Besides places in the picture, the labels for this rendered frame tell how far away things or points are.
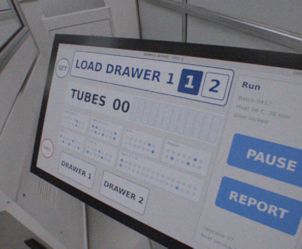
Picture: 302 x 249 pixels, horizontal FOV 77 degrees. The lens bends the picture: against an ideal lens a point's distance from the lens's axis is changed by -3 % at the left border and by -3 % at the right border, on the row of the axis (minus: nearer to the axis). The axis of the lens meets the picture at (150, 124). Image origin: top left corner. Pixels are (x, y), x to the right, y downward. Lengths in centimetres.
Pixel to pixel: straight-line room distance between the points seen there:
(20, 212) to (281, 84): 76
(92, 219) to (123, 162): 119
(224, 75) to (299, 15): 66
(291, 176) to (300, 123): 6
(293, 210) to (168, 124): 19
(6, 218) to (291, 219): 77
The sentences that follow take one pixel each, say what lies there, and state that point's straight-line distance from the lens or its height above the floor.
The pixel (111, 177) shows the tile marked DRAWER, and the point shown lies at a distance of 36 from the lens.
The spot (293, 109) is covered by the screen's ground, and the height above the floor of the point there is 115.
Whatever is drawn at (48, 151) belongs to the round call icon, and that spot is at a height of 101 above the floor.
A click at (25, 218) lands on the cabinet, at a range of 81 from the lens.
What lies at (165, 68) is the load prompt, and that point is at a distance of 32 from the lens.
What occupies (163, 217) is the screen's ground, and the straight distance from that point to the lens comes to 33.
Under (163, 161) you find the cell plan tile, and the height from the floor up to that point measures 106.
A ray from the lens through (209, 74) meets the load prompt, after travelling 30.
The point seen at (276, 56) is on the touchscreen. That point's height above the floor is 119.
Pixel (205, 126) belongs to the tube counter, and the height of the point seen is 111.
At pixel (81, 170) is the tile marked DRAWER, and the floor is 101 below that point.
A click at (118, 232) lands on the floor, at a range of 143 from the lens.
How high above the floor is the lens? 130
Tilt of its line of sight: 41 degrees down
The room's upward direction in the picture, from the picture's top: 7 degrees counter-clockwise
